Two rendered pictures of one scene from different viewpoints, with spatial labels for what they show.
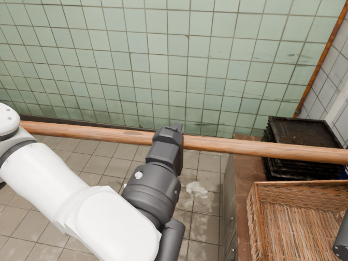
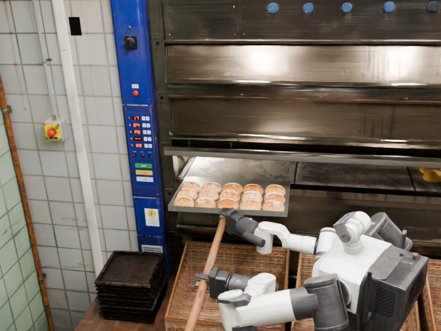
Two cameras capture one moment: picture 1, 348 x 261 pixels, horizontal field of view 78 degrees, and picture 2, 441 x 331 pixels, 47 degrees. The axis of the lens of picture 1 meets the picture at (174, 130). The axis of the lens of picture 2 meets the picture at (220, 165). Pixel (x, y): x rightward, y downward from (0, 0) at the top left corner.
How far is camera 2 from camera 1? 1.73 m
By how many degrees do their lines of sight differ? 73
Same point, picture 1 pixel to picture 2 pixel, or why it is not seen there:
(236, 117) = not seen: outside the picture
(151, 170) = (235, 276)
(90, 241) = (269, 280)
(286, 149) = (216, 244)
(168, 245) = not seen: hidden behind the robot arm
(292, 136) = (127, 275)
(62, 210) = (258, 291)
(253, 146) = (214, 253)
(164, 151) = (223, 274)
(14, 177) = not seen: hidden behind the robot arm
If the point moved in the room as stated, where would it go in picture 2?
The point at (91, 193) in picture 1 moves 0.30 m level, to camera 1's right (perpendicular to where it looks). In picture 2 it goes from (252, 282) to (249, 235)
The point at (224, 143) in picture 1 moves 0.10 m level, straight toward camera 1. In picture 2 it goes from (211, 261) to (236, 266)
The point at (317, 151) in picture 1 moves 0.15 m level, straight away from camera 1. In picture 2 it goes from (218, 237) to (194, 224)
